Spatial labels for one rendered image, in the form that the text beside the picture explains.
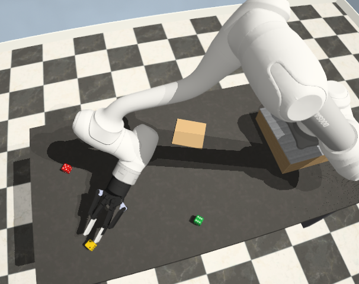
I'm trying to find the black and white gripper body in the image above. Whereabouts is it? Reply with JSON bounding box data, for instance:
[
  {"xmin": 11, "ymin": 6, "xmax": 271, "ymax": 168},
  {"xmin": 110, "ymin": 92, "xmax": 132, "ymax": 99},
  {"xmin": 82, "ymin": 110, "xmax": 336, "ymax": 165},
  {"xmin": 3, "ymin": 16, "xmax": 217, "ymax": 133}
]
[{"xmin": 103, "ymin": 176, "xmax": 131, "ymax": 208}]

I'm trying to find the pale yellow mat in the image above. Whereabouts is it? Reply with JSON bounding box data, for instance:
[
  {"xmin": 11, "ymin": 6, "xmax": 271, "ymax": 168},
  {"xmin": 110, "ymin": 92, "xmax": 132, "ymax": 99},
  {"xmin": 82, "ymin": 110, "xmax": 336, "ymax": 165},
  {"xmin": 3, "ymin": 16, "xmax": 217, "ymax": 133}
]
[{"xmin": 172, "ymin": 119, "xmax": 206, "ymax": 149}]

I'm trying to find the green die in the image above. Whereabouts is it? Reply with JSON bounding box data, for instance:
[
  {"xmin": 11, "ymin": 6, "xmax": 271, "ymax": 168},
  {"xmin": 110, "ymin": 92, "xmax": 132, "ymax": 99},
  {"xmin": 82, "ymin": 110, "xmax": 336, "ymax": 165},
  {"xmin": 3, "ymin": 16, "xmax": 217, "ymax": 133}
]
[{"xmin": 193, "ymin": 215, "xmax": 204, "ymax": 226}]

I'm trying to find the yellow die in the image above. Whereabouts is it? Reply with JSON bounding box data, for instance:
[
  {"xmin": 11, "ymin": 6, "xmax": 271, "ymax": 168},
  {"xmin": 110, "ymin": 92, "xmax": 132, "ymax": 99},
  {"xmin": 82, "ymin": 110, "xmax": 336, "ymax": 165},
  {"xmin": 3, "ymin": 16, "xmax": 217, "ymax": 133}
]
[{"xmin": 85, "ymin": 240, "xmax": 97, "ymax": 251}]

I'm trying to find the red die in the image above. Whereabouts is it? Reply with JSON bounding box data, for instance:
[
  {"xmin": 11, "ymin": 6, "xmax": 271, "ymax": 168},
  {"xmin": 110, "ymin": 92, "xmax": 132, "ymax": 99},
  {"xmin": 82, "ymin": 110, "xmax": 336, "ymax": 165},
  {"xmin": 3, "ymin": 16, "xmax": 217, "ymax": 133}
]
[{"xmin": 62, "ymin": 163, "xmax": 72, "ymax": 174}]

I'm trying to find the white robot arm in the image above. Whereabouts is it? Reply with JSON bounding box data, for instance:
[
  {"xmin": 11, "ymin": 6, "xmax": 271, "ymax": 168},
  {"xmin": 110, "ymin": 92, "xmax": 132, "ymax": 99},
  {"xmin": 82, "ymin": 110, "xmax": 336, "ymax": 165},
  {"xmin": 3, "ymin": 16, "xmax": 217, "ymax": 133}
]
[{"xmin": 72, "ymin": 0, "xmax": 359, "ymax": 185}]

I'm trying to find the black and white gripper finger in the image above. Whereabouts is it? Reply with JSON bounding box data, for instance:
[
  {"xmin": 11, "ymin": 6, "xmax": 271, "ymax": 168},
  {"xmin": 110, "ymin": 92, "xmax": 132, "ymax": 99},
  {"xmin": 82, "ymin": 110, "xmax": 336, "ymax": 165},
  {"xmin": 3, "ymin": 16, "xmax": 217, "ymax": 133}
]
[
  {"xmin": 94, "ymin": 199, "xmax": 128, "ymax": 243},
  {"xmin": 84, "ymin": 189, "xmax": 110, "ymax": 235}
]

